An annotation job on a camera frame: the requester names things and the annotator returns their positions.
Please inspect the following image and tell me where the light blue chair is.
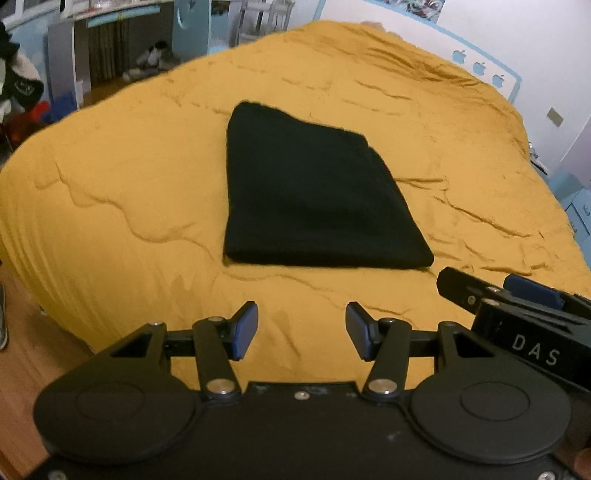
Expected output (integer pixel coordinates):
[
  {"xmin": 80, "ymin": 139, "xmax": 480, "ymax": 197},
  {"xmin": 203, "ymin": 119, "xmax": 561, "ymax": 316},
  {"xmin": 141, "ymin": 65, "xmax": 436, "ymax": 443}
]
[{"xmin": 172, "ymin": 0, "xmax": 214, "ymax": 59}]

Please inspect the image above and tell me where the olive under-desk curtain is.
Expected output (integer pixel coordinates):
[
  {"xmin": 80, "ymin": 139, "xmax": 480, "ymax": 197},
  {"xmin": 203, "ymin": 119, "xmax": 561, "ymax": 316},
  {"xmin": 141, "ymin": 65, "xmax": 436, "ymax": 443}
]
[{"xmin": 87, "ymin": 20, "xmax": 131, "ymax": 85}]

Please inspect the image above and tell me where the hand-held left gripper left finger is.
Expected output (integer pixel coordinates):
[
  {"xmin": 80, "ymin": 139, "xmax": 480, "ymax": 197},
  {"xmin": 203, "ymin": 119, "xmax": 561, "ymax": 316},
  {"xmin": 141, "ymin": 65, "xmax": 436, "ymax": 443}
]
[{"xmin": 109, "ymin": 301, "xmax": 259, "ymax": 400}]

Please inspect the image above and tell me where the blue bag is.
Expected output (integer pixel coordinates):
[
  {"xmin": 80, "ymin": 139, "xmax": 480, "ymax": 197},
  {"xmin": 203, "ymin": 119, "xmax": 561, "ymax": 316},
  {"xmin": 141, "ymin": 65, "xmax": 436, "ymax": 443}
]
[{"xmin": 52, "ymin": 89, "xmax": 78, "ymax": 124}]

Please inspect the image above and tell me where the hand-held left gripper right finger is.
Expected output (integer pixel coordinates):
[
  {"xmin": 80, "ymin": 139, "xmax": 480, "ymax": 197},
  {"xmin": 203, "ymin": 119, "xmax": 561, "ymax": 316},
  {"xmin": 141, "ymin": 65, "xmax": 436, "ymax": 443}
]
[{"xmin": 345, "ymin": 301, "xmax": 500, "ymax": 400}]

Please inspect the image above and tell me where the grey trolley rack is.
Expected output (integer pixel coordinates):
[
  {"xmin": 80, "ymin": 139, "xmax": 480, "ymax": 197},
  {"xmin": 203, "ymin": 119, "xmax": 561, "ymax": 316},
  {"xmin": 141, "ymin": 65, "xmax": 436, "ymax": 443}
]
[{"xmin": 230, "ymin": 0, "xmax": 297, "ymax": 45}]

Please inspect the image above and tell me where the black sweater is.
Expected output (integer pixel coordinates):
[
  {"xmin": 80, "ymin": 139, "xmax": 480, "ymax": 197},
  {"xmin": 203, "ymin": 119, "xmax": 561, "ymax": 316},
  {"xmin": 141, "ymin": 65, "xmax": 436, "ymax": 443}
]
[{"xmin": 222, "ymin": 101, "xmax": 435, "ymax": 270}]

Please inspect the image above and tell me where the light blue drawer cabinet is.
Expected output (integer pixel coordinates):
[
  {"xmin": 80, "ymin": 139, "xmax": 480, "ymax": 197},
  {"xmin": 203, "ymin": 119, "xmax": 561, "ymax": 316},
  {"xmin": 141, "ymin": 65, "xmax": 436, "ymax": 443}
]
[{"xmin": 549, "ymin": 161, "xmax": 591, "ymax": 241}]

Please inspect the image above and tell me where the white desk with blue trim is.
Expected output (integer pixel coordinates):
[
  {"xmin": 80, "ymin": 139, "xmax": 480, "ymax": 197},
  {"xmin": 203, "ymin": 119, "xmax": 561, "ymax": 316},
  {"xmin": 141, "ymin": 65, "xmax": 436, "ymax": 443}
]
[{"xmin": 45, "ymin": 0, "xmax": 177, "ymax": 110}]

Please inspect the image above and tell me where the white headboard with blue trim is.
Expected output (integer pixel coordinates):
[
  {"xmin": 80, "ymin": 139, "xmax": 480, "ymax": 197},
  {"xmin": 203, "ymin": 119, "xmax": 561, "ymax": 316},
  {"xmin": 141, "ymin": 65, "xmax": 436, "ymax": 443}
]
[{"xmin": 318, "ymin": 0, "xmax": 521, "ymax": 101}]

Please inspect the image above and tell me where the white nightstand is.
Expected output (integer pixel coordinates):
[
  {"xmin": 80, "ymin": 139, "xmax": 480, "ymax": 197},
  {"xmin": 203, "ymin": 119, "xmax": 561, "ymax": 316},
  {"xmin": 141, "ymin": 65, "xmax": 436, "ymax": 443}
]
[{"xmin": 528, "ymin": 140, "xmax": 551, "ymax": 175}]

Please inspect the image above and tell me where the yellow quilt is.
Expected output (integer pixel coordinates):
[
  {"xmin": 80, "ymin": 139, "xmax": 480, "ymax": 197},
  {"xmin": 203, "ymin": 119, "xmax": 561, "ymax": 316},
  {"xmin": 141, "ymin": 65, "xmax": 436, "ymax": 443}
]
[{"xmin": 0, "ymin": 20, "xmax": 591, "ymax": 385}]

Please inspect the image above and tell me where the red cloth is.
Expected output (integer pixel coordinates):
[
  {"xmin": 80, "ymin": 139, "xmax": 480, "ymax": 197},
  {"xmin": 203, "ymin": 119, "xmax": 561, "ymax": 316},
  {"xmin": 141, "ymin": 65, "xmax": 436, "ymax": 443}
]
[{"xmin": 8, "ymin": 100, "xmax": 50, "ymax": 145}]

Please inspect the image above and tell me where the grey slipper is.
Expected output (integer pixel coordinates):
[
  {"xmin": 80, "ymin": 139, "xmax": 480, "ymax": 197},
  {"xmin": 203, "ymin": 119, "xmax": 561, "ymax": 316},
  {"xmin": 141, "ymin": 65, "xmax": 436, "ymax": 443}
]
[{"xmin": 0, "ymin": 283, "xmax": 10, "ymax": 352}]

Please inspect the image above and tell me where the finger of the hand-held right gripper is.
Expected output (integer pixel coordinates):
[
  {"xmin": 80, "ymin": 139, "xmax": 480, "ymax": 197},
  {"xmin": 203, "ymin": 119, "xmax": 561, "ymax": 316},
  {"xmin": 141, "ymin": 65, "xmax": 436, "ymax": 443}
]
[
  {"xmin": 436, "ymin": 266, "xmax": 509, "ymax": 318},
  {"xmin": 501, "ymin": 273, "xmax": 591, "ymax": 320}
]

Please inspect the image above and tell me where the wall poster with white animals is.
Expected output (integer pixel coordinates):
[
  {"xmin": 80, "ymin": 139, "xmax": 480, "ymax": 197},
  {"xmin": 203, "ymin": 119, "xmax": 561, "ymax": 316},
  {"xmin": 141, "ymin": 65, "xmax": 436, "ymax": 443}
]
[{"xmin": 368, "ymin": 0, "xmax": 447, "ymax": 22}]

